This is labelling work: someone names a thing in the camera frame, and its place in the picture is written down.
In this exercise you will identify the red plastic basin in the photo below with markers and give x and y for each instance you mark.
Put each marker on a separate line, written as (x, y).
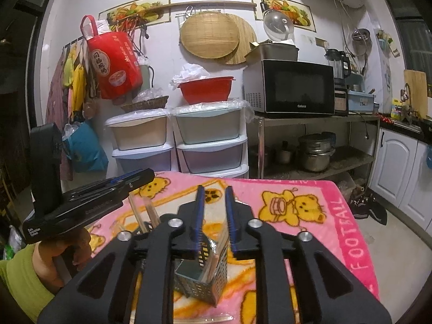
(211, 89)

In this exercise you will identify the stainless steel pot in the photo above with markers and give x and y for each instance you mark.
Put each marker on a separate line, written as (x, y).
(315, 151)

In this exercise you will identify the metal shelf rack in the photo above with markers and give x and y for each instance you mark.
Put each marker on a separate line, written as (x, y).
(359, 150)

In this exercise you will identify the black blender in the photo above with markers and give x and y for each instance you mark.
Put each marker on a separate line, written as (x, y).
(339, 62)

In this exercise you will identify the chopsticks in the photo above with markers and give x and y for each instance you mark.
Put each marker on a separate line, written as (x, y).
(152, 213)

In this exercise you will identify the beige top drawer bin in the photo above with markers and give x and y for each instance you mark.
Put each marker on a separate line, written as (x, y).
(139, 129)

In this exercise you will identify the purple middle drawer bin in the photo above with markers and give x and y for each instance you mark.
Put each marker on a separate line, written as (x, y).
(213, 156)

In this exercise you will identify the green sleeve forearm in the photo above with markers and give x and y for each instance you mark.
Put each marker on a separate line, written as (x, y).
(23, 295)

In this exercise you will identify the yellow hanging cloth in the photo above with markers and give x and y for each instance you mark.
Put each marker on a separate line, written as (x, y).
(74, 80)

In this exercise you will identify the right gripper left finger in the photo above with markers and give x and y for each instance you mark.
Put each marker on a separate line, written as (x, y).
(133, 275)

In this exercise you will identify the black microwave oven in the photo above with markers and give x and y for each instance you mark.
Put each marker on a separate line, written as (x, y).
(279, 87)

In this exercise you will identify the green top drawer bin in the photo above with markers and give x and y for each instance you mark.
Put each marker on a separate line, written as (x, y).
(212, 121)

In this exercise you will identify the food picture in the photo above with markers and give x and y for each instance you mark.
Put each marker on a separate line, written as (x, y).
(131, 15)
(299, 13)

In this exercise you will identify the blue middle drawer bin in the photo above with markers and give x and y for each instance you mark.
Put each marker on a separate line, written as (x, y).
(157, 158)

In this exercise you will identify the white kitchen cabinets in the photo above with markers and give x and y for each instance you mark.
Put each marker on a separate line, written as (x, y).
(402, 175)

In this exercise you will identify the dark green utensil basket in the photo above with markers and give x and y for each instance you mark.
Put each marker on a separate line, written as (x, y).
(163, 273)

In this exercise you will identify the chopsticks vertical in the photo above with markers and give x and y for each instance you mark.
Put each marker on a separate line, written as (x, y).
(137, 214)
(216, 248)

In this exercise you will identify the woven wicker basket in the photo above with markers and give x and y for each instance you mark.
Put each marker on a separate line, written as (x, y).
(155, 103)

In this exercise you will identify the round bamboo tray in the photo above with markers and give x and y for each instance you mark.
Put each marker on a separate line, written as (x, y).
(209, 35)

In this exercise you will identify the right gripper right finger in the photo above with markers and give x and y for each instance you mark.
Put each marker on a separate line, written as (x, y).
(297, 277)

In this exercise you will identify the wooden cutting board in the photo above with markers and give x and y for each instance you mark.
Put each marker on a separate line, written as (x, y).
(418, 88)

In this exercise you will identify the red hanging bag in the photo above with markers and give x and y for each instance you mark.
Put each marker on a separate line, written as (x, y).
(113, 59)

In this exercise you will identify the blue hanging bag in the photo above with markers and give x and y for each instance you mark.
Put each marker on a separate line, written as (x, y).
(83, 149)

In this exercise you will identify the glass pot lid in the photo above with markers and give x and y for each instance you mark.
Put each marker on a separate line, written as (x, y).
(278, 26)

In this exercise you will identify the metal tray on microwave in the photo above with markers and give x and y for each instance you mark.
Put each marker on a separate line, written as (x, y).
(272, 51)

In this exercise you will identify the food picture right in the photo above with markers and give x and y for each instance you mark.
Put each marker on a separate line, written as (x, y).
(299, 13)

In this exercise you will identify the food picture left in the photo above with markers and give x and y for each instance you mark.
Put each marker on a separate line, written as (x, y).
(131, 15)

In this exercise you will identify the left hand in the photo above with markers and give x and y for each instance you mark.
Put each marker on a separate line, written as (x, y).
(48, 253)

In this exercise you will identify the pink cartoon blanket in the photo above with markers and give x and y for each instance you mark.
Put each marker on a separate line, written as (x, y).
(289, 206)

